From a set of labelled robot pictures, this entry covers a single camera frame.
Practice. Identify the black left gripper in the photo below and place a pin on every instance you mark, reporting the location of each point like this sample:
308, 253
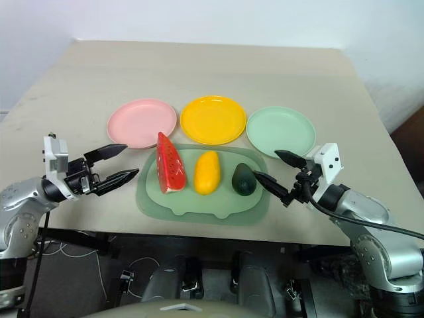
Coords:
79, 177

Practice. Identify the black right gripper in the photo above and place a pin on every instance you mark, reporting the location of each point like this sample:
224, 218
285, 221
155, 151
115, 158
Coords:
303, 189

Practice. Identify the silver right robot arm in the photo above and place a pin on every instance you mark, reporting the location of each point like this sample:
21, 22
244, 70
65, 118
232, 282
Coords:
371, 228

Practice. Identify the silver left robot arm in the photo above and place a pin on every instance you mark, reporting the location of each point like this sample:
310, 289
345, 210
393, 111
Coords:
20, 205

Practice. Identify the light green round plate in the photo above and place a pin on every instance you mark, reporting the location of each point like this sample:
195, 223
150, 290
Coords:
280, 130

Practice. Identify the pink round plate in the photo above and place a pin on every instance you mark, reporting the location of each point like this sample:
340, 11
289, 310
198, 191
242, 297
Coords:
141, 122

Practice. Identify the yellow round plate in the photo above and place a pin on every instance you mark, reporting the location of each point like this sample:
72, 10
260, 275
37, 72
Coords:
213, 120

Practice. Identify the dark green avocado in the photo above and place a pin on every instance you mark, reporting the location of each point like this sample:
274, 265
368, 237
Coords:
242, 181

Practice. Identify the red watermelon slice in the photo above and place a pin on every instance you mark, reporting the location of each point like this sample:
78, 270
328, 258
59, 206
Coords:
170, 165

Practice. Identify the yellow mango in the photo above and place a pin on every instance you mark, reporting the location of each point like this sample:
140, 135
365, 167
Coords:
207, 173

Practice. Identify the green translucent tray mat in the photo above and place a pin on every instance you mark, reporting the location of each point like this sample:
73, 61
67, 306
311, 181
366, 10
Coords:
205, 208

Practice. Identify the dark rounded shape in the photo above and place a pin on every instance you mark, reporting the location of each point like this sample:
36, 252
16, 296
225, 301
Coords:
172, 281
253, 281

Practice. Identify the dark brown furniture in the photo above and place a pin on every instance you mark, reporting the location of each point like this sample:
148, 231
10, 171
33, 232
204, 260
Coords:
410, 145

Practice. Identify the olive curved robot torso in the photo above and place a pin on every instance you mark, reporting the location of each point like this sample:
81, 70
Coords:
139, 309

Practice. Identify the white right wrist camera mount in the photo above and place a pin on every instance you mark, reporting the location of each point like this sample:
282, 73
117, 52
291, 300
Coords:
326, 165

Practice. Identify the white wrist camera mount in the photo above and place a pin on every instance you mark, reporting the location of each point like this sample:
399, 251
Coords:
54, 155
326, 165

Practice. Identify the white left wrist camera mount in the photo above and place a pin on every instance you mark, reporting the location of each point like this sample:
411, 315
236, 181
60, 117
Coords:
54, 155

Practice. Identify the black table frame bar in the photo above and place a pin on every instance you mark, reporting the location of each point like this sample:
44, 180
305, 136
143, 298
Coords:
79, 239

